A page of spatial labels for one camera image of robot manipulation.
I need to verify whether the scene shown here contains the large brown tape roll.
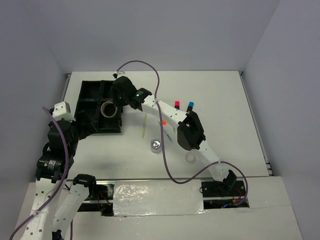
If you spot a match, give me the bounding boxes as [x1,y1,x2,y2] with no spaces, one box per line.
[100,101,118,118]

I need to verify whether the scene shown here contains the clear jar of paper clips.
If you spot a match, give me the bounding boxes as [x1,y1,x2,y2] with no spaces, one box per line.
[150,139,163,154]

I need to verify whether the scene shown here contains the small clear tape roll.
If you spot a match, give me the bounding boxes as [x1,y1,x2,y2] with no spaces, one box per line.
[185,152,197,164]

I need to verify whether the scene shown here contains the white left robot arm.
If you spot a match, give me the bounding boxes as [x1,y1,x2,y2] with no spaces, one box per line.
[14,101,98,240]

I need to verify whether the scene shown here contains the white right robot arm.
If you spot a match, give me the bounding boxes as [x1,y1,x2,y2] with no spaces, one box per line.
[111,73,237,197]

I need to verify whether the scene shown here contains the black four-compartment organizer tray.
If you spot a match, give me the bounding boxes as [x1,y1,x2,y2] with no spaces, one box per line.
[74,80,123,134]

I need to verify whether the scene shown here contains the yellow thin pen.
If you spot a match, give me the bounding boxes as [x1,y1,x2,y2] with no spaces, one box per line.
[141,114,148,138]

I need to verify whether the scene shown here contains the pink cap black highlighter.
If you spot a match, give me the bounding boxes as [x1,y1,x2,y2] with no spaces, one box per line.
[174,100,180,110]

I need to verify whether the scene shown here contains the blue thin pen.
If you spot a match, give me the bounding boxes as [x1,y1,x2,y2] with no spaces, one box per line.
[158,121,173,142]

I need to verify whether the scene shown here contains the blue cap black highlighter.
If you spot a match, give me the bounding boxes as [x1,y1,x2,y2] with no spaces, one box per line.
[186,101,194,113]

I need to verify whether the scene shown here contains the silver foil covered panel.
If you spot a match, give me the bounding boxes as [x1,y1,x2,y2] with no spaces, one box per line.
[113,180,206,217]

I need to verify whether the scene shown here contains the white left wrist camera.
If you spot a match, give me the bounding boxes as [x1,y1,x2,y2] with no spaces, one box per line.
[52,101,76,122]

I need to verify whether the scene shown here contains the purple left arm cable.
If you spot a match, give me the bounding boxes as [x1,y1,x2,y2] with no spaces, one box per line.
[9,106,73,240]

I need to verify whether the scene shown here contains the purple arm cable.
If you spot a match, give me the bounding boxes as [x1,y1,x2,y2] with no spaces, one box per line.
[111,59,248,206]
[9,106,73,240]

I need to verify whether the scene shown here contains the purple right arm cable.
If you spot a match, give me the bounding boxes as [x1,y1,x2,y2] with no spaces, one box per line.
[111,59,248,206]

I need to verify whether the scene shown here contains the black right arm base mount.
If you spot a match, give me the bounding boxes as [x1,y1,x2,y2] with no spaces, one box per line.
[199,180,246,199]

